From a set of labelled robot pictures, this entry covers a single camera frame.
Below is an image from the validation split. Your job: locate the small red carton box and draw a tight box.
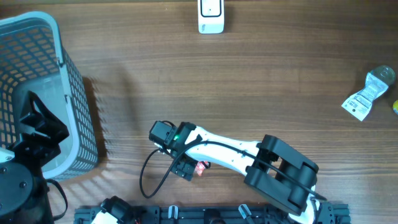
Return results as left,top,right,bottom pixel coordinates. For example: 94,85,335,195
195,161,211,176

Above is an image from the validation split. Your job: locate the black red snack packet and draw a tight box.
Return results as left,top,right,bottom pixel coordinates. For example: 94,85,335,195
341,72,389,121

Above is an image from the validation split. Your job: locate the yellow capped bottle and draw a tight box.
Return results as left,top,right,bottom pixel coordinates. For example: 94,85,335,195
392,100,398,114

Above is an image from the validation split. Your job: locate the silver tin can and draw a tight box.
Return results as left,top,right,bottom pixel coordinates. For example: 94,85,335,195
371,65,396,86

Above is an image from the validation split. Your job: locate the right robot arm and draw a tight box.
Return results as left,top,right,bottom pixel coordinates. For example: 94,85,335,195
149,121,325,223

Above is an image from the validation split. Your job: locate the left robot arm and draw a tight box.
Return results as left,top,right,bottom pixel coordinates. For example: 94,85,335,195
1,91,69,223

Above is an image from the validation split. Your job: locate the white barcode scanner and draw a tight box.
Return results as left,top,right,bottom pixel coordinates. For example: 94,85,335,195
197,0,224,34

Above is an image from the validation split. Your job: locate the grey plastic mesh basket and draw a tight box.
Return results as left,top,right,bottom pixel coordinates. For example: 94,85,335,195
1,11,98,181

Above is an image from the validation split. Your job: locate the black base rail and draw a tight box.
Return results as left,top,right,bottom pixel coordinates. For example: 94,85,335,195
73,203,352,224

